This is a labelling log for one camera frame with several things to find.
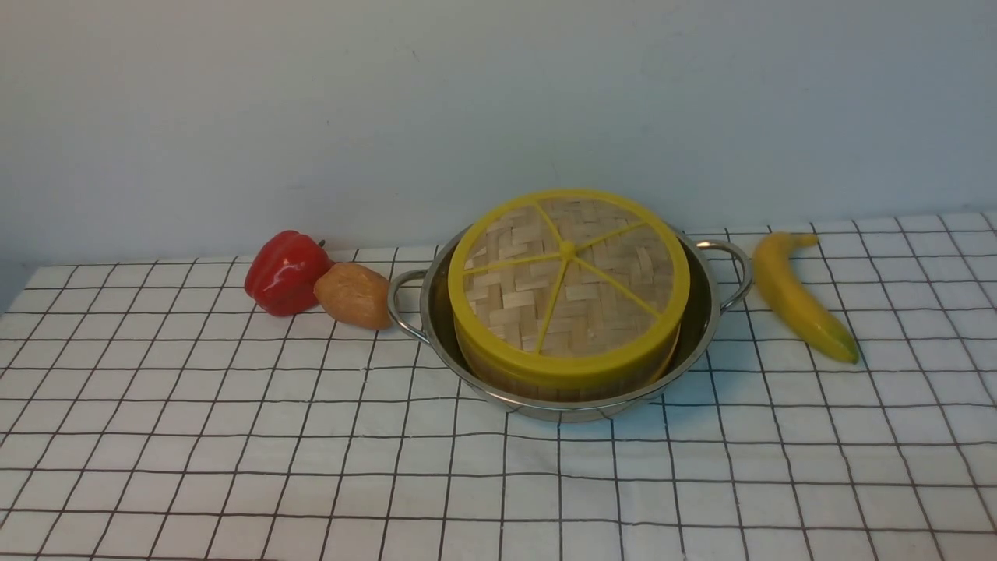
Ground red bell pepper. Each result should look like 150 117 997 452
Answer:
245 230 334 317

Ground brown potato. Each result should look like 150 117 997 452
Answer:
313 262 392 330

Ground yellow banana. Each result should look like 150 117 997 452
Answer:
752 231 861 365

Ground stainless steel pot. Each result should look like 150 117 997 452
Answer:
386 233 754 423

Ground white grid tablecloth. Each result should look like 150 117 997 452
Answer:
1 212 996 560

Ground yellow bamboo steamer lid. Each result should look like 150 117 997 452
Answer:
446 189 692 383

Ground yellow bamboo steamer basket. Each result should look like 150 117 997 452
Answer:
456 327 682 404

